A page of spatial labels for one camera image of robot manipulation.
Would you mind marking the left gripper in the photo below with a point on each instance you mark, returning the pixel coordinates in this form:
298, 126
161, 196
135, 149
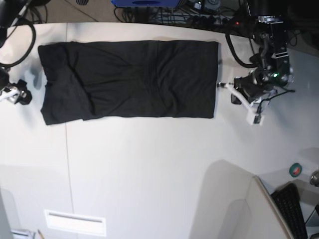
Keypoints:
249, 90

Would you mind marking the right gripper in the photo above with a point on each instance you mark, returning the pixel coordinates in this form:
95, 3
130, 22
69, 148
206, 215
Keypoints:
19, 94

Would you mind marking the black t-shirt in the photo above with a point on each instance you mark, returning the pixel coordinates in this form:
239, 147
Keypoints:
151, 78

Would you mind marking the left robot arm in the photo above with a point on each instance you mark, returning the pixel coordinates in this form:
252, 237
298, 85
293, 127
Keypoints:
270, 69

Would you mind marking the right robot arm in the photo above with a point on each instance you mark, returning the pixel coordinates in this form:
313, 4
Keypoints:
12, 15

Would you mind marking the green tape roll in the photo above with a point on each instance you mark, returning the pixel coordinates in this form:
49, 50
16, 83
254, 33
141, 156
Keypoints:
295, 170

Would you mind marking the black power strip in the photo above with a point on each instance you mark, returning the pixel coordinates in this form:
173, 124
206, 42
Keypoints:
208, 20

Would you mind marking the black keyboard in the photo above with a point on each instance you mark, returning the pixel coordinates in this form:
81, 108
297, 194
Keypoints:
287, 201

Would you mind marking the silver round knob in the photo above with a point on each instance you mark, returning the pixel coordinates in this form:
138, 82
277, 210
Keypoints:
314, 178

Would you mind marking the white slotted box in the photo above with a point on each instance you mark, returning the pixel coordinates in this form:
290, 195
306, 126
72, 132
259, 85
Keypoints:
75, 223

